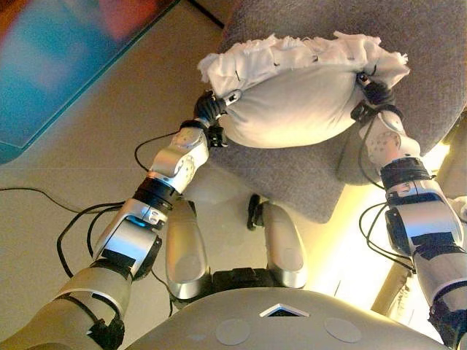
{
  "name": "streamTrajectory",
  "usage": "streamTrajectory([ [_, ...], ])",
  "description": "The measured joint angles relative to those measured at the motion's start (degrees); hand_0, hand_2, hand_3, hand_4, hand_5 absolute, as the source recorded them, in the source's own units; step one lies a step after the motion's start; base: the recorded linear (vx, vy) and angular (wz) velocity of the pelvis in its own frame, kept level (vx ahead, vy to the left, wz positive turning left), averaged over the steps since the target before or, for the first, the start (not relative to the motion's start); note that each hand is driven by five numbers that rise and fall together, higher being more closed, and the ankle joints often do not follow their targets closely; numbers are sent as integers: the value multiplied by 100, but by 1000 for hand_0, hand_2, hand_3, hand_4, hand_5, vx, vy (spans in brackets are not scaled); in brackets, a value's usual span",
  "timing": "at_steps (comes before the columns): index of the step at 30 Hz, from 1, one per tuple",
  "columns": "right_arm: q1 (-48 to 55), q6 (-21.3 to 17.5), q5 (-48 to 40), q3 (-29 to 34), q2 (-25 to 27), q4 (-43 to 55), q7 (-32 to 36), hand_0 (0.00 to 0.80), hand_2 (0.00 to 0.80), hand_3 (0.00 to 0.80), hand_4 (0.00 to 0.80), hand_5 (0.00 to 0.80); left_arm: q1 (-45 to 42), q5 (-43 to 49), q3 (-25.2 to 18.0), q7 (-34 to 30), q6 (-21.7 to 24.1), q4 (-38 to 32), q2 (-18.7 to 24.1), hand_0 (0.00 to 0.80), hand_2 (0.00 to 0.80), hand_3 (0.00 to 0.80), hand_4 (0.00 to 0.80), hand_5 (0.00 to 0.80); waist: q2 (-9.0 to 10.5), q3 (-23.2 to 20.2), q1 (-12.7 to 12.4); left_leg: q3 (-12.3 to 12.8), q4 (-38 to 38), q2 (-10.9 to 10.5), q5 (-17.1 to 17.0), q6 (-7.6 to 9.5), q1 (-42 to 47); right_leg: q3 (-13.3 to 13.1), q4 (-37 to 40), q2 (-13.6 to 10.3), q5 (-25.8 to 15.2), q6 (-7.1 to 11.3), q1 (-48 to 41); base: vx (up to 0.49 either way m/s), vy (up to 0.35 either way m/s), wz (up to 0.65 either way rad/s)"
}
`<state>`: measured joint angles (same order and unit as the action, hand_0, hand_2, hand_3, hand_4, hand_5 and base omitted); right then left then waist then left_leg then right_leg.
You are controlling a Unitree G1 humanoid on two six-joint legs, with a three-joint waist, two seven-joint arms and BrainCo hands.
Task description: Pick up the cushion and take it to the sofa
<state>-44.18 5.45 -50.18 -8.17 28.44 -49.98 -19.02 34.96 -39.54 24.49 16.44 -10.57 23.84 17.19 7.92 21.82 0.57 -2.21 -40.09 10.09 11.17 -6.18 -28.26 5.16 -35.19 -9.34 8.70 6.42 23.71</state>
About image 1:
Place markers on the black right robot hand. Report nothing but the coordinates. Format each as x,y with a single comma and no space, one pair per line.
379,95

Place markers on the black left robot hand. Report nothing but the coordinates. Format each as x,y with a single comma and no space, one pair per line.
206,107

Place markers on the white frilled cushion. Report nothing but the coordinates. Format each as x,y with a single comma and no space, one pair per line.
292,105

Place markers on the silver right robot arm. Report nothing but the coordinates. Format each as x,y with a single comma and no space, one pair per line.
419,218

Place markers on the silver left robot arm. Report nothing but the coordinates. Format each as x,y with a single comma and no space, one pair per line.
175,164

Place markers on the grey fabric armchair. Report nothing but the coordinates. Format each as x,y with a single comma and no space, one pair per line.
292,175

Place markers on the white crumpled duvet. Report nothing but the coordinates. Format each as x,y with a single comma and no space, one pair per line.
460,208

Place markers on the silver left robot leg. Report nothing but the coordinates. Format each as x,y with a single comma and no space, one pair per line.
186,251

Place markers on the silver robot leg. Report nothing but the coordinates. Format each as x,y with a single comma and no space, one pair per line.
284,248
186,251

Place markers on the glossy colourful dark-framed panel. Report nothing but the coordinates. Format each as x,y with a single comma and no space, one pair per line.
54,65

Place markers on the silver right robot leg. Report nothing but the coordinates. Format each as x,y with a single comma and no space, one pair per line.
284,248

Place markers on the grey robot torso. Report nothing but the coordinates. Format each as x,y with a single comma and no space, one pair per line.
284,321

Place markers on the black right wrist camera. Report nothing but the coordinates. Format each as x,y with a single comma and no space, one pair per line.
359,111

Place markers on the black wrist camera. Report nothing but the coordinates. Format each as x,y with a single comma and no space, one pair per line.
216,136
359,111

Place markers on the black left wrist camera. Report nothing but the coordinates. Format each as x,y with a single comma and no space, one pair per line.
216,136

